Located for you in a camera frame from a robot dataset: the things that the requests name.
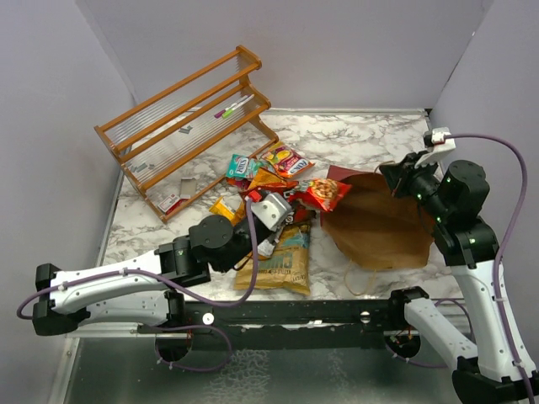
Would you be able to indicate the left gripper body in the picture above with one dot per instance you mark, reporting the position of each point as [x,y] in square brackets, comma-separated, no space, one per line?
[273,236]

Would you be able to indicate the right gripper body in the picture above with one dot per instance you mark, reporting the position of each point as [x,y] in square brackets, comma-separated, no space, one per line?
[421,183]

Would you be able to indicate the beige snack packet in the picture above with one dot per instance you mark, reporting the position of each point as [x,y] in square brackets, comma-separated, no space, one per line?
[288,266]

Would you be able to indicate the red brown paper bag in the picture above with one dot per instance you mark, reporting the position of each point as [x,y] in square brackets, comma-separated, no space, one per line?
[375,231]

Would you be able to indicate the yellow snack bar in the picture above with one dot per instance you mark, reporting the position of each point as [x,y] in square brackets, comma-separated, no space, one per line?
[222,207]

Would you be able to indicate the orange fruit candy bag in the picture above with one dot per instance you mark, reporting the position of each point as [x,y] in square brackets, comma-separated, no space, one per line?
[241,184]

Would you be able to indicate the orange yellow chips bag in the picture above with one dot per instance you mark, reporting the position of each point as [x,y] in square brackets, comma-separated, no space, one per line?
[263,183]

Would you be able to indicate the red rice cracker bag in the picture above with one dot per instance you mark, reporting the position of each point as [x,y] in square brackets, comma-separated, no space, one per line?
[321,194]

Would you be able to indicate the teal Fox's candy bag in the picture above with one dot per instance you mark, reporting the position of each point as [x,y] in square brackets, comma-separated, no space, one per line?
[243,167]

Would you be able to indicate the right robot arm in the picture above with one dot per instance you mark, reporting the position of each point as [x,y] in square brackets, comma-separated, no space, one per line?
[494,367]

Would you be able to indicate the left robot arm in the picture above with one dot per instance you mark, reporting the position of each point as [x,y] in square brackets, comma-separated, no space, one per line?
[70,299]

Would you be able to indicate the small grey open box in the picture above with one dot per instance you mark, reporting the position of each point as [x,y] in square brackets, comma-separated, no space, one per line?
[187,188]

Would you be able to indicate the small red white box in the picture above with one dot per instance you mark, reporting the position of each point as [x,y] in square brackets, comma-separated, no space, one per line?
[170,203]

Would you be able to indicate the orange wooden rack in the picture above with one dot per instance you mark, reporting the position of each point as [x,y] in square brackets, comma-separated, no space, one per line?
[174,134]

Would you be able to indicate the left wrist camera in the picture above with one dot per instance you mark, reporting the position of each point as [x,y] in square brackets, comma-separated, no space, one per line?
[271,210]

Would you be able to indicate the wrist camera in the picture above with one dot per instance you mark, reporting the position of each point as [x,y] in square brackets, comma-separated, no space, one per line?
[438,145]
[271,210]

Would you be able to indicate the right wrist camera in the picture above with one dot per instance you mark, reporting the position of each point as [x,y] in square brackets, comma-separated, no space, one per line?
[438,145]

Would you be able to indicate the black mounting rail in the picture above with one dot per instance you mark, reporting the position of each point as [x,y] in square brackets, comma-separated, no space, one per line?
[283,324]

